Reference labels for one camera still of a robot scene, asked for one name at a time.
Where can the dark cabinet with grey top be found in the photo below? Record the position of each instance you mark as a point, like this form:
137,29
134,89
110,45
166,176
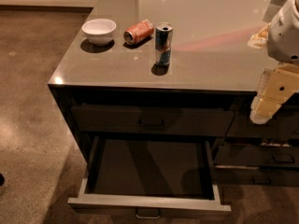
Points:
211,65

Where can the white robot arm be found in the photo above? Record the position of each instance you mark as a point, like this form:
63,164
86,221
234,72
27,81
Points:
281,35

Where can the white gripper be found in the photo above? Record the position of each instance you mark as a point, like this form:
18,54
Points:
285,34

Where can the orange soda can lying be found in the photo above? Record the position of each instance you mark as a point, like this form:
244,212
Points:
138,32

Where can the blue silver energy drink can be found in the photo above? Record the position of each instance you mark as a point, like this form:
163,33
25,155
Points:
163,40

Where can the white ceramic bowl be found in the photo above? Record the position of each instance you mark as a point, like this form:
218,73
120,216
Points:
99,31

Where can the dark object on floor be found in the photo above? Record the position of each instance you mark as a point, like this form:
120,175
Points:
2,180

